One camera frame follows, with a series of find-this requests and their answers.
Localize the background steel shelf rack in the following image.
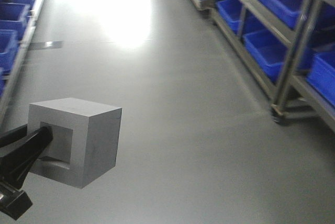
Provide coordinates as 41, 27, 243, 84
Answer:
191, 0, 334, 128

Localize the gray hollow cube base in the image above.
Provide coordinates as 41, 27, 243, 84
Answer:
28, 98, 122, 188

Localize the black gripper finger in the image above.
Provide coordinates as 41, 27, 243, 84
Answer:
1, 126, 53, 189
1, 125, 32, 220

